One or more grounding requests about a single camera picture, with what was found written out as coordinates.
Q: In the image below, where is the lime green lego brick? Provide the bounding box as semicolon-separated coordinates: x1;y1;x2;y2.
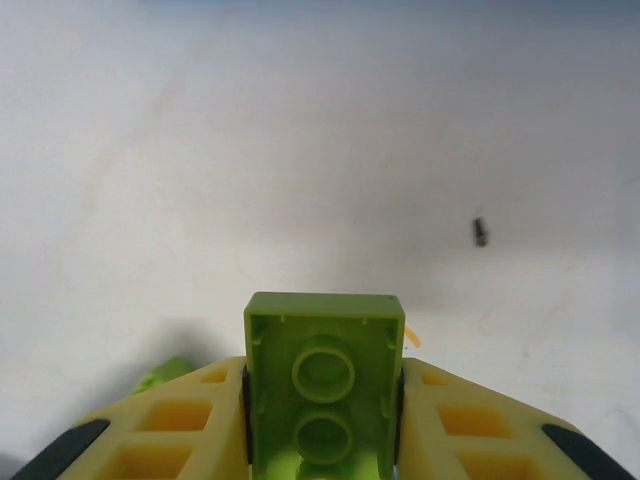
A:
242;292;405;480
124;354;197;401

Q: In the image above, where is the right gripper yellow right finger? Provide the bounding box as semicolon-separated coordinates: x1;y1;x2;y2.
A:
392;357;634;480

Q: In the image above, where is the small dark screw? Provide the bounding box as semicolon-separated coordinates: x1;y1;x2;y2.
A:
471;215;490;248

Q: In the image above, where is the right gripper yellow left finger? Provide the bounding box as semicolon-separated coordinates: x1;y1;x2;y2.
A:
9;355;256;480

